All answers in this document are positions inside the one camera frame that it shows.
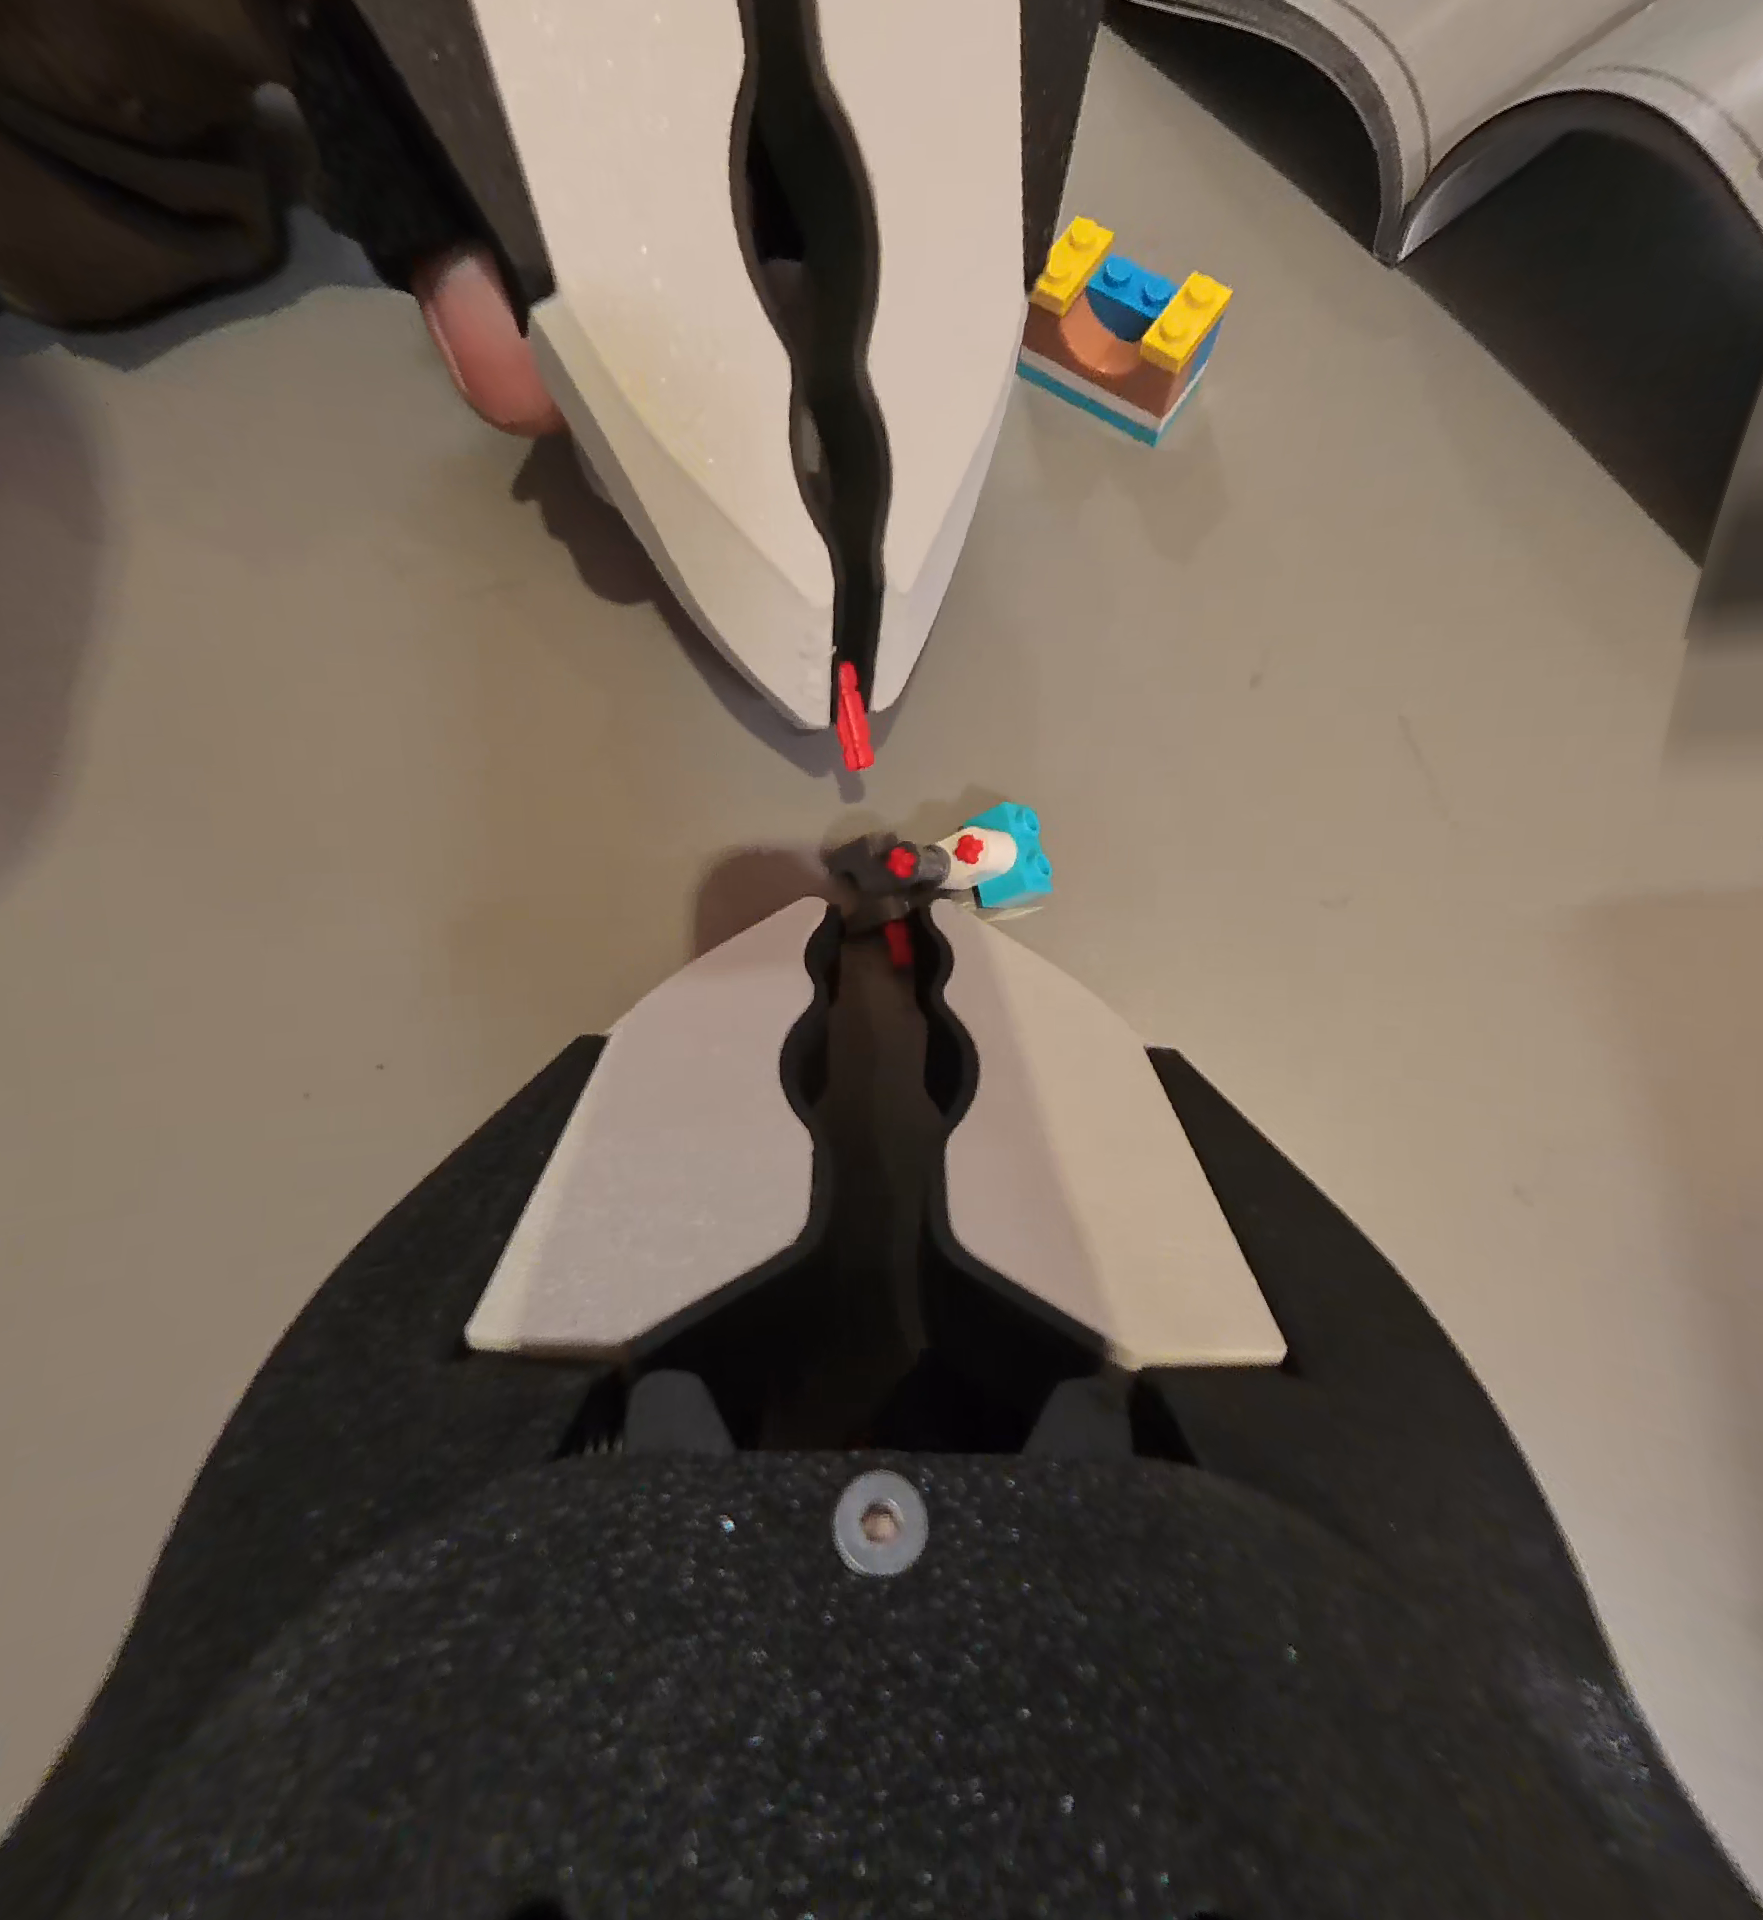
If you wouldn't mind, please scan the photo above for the small toy brick assembly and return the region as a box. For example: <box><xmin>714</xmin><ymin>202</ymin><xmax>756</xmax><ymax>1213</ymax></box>
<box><xmin>821</xmin><ymin>799</ymin><xmax>1056</xmax><ymax>970</ymax></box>

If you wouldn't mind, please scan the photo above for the person's left hand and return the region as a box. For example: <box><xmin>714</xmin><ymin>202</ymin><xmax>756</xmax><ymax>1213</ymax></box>
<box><xmin>424</xmin><ymin>247</ymin><xmax>568</xmax><ymax>443</ymax></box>

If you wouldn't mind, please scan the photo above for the colourful toy brick build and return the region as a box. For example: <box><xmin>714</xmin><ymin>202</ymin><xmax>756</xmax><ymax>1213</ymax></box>
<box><xmin>1015</xmin><ymin>215</ymin><xmax>1238</xmax><ymax>450</ymax></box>

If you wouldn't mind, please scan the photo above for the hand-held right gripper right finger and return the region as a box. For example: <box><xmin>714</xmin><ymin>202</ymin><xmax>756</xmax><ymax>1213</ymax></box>
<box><xmin>926</xmin><ymin>916</ymin><xmax>1291</xmax><ymax>1373</ymax></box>

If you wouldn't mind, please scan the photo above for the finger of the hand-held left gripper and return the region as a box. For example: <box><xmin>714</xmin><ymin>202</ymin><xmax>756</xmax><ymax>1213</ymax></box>
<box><xmin>469</xmin><ymin>0</ymin><xmax>844</xmax><ymax>735</ymax></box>
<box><xmin>805</xmin><ymin>0</ymin><xmax>1025</xmax><ymax>713</ymax></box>

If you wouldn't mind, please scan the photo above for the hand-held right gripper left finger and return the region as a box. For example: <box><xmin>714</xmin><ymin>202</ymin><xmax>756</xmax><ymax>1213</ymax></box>
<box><xmin>461</xmin><ymin>900</ymin><xmax>838</xmax><ymax>1360</ymax></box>

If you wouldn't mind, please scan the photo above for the grey instruction booklet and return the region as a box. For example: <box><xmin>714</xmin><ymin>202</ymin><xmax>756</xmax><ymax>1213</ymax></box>
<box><xmin>1105</xmin><ymin>0</ymin><xmax>1763</xmax><ymax>602</ymax></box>

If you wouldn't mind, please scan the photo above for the person's left forearm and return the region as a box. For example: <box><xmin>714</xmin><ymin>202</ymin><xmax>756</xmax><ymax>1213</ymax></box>
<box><xmin>0</xmin><ymin>0</ymin><xmax>315</xmax><ymax>328</ymax></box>

